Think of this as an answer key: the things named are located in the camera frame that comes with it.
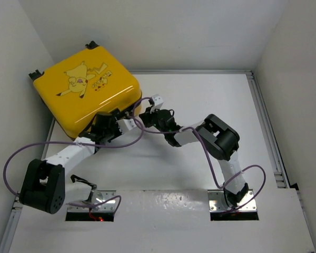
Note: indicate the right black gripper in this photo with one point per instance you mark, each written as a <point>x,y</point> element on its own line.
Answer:
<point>147,116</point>

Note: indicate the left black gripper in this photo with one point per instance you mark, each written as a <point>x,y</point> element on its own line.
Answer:
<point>118,131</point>

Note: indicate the yellow suitcase with dark lining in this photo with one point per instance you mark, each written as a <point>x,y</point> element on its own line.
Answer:
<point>84,84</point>

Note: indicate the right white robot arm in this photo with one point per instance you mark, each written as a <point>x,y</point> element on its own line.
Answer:
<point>218,140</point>

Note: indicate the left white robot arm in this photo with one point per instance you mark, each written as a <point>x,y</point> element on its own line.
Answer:
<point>49,183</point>

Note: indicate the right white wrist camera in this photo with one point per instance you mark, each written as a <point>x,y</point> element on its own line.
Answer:
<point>156,102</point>

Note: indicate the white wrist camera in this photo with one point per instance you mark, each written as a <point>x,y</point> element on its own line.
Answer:
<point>126,125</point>
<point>156,102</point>

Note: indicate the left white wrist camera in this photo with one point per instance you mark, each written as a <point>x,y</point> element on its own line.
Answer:
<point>126,125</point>

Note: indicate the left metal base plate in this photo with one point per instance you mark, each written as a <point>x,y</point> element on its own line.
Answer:
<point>100,201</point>

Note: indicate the metal base plate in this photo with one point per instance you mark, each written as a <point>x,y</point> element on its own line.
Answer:
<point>100,201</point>
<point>218,204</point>

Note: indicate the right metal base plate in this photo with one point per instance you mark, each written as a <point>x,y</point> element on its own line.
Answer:
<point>218,204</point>

